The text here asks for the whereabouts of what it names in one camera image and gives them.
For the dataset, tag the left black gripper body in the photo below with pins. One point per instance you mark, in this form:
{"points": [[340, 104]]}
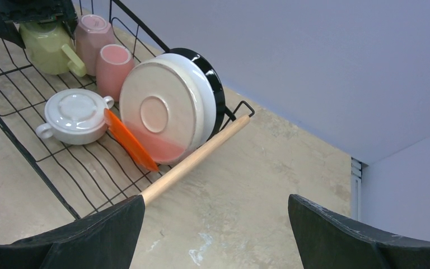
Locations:
{"points": [[18, 12]]}

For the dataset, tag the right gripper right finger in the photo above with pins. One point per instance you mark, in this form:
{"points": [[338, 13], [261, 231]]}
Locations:
{"points": [[326, 239]]}

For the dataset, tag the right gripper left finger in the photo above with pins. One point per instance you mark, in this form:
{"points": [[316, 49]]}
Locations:
{"points": [[106, 239]]}

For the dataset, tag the green mug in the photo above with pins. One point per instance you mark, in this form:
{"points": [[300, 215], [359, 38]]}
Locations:
{"points": [[50, 49]]}

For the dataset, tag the light pink mug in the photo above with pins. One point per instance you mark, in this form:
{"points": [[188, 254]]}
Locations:
{"points": [[92, 33]]}

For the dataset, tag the orange plate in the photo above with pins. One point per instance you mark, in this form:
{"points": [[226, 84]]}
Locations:
{"points": [[132, 146]]}

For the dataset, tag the white enamel mug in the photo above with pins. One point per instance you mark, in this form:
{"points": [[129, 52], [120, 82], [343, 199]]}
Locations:
{"points": [[75, 117]]}

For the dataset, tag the pink rimmed large plate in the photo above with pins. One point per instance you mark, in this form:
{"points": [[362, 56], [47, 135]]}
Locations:
{"points": [[162, 108]]}

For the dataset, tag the red rimmed plate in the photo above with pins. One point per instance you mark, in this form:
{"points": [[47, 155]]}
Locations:
{"points": [[214, 81]]}

